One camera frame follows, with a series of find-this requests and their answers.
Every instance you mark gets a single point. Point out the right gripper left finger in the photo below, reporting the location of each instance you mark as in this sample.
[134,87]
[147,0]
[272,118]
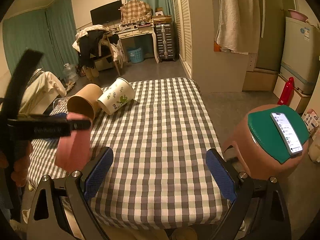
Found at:
[47,218]

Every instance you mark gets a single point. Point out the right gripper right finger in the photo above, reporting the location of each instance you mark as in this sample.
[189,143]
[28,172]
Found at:
[263,198]

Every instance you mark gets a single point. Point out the brown paper cup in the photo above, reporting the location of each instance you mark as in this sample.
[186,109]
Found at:
[85,101]

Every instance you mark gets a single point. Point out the white leaf-print paper cup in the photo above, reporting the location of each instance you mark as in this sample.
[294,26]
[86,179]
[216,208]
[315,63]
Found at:
[116,96]

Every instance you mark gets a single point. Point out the person's hand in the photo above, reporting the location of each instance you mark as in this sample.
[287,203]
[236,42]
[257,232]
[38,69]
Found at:
[21,166]

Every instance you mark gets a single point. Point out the bed with beige bedding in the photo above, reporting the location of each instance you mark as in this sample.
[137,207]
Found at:
[41,93]

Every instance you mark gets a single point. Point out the brown plastic stool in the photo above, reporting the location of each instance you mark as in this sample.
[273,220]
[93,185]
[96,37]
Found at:
[256,161]

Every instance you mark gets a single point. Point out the large water jug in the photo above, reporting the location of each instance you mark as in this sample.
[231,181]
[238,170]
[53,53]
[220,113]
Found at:
[70,72]

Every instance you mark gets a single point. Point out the smartphone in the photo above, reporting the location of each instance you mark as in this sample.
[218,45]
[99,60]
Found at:
[287,133]

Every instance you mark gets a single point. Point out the green mat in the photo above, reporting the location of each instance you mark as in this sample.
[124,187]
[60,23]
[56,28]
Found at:
[267,135]

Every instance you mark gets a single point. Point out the grey checkered tablecloth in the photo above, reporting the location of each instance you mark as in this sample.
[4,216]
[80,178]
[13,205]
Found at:
[158,178]

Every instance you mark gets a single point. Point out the green curtain left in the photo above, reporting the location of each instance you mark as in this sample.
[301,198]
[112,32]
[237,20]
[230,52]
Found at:
[50,30]

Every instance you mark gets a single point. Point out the wooden chair with clothes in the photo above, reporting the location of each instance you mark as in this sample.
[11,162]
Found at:
[95,43]

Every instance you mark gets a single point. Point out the red thermos bottle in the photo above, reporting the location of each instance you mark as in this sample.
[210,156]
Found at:
[287,92]

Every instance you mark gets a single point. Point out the blue laundry basket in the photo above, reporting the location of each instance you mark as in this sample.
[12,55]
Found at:
[136,55]

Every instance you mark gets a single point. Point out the black monitor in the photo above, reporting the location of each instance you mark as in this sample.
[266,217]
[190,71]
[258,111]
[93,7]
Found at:
[106,13]

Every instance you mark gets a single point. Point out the white small fridge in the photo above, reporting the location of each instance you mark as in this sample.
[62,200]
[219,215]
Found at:
[300,58]

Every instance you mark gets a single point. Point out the plaid cloth bundle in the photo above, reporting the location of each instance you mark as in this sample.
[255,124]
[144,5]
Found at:
[135,11]

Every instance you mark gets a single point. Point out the black metal suitcase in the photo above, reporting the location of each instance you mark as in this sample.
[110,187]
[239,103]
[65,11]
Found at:
[166,42]

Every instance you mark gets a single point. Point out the hanging beige towel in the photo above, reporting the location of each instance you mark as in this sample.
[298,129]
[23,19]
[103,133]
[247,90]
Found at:
[239,26]

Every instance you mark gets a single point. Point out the white louvered wardrobe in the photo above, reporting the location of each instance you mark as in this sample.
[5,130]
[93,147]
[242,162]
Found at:
[212,70]

